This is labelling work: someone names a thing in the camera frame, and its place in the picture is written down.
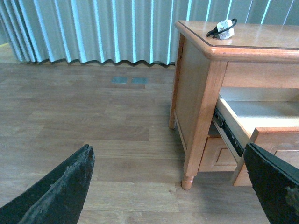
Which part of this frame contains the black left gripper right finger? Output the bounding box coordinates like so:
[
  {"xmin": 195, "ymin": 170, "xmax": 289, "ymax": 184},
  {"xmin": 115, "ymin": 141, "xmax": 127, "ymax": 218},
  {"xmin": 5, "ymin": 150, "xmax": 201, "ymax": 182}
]
[{"xmin": 243, "ymin": 143, "xmax": 299, "ymax": 224}]

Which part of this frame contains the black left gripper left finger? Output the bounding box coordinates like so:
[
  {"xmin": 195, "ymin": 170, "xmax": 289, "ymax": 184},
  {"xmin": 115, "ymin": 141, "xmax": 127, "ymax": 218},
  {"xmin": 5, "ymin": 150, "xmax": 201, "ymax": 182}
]
[{"xmin": 0, "ymin": 145, "xmax": 95, "ymax": 224}]

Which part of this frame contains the wooden drawer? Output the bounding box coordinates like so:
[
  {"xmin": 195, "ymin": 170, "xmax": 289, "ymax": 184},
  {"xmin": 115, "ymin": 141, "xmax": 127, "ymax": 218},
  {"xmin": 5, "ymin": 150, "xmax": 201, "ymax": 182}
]
[
  {"xmin": 198, "ymin": 134, "xmax": 237, "ymax": 172},
  {"xmin": 216, "ymin": 97, "xmax": 299, "ymax": 187}
]

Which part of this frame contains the white charger plug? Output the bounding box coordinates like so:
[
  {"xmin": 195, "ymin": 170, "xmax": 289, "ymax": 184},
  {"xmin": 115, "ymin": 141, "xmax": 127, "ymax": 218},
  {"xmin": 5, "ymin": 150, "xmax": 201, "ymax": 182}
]
[{"xmin": 215, "ymin": 20, "xmax": 235, "ymax": 40}]

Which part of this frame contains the wooden nightstand cabinet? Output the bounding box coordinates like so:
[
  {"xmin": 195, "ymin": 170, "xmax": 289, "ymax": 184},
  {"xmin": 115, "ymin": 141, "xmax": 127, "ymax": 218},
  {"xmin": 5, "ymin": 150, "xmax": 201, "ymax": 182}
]
[{"xmin": 169, "ymin": 21, "xmax": 299, "ymax": 190}]

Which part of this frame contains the grey pleated curtain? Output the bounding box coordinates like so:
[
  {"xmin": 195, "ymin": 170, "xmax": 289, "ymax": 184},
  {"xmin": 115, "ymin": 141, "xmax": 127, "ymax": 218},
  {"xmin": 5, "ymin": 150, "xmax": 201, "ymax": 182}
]
[{"xmin": 0, "ymin": 0, "xmax": 299, "ymax": 64}]

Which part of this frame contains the black drawer slide rail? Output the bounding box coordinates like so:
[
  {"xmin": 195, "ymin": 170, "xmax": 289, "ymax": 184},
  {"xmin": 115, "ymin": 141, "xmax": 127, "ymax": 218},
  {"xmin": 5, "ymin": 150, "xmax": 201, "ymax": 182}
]
[{"xmin": 214, "ymin": 108, "xmax": 245, "ymax": 157}]

